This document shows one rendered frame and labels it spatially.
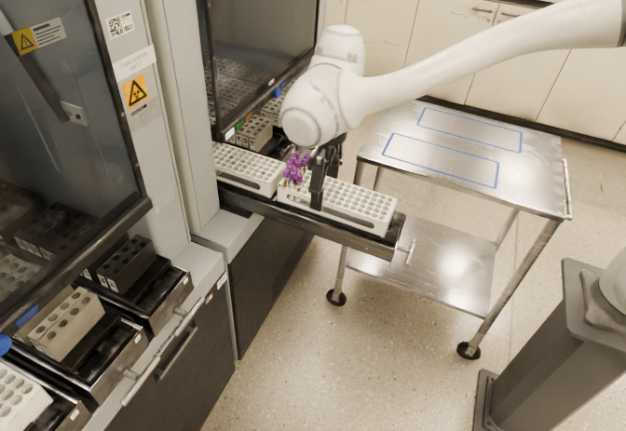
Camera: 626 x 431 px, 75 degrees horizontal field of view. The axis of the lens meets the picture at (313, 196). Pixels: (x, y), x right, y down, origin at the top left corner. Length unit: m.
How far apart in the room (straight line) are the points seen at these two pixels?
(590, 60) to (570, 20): 2.49
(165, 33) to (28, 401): 0.64
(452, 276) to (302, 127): 1.18
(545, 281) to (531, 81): 1.53
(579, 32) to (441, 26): 2.44
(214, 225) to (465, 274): 1.04
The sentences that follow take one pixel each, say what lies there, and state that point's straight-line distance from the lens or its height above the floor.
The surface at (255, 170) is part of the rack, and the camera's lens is 1.11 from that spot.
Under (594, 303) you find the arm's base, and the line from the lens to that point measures 1.26.
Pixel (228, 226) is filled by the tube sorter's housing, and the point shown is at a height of 0.73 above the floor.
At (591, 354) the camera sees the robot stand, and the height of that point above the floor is 0.60.
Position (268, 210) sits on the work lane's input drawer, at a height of 0.79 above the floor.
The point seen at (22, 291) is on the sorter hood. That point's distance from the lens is 0.75.
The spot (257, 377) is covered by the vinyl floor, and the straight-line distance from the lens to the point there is 1.70.
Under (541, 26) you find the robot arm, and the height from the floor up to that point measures 1.34.
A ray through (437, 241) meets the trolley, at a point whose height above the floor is 0.28.
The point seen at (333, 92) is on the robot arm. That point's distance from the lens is 0.69.
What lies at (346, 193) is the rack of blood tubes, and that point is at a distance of 1.05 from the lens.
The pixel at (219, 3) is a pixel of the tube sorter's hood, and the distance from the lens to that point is 0.93.
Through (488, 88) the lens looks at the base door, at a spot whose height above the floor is 0.24.
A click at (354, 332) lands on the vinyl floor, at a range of 1.81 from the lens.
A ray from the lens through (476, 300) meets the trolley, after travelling 1.70.
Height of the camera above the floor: 1.55
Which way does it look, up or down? 42 degrees down
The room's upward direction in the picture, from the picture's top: 5 degrees clockwise
